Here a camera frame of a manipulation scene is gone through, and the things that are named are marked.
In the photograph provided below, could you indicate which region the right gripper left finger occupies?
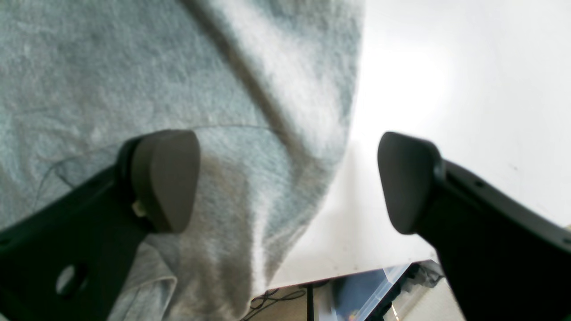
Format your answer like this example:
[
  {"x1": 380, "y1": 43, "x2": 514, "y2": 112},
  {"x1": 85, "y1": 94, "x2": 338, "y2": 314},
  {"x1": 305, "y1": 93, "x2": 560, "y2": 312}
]
[{"x1": 0, "y1": 130, "x2": 201, "y2": 321}]

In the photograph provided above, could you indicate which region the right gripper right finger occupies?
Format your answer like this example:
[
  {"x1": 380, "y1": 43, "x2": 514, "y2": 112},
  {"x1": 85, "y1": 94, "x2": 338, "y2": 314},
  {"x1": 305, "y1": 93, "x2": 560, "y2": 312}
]
[{"x1": 377, "y1": 132, "x2": 571, "y2": 321}]

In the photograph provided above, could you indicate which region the grey Hugging Face t-shirt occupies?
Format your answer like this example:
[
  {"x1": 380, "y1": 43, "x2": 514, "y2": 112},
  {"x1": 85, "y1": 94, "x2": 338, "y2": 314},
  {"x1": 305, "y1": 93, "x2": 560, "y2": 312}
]
[{"x1": 0, "y1": 0, "x2": 365, "y2": 321}]

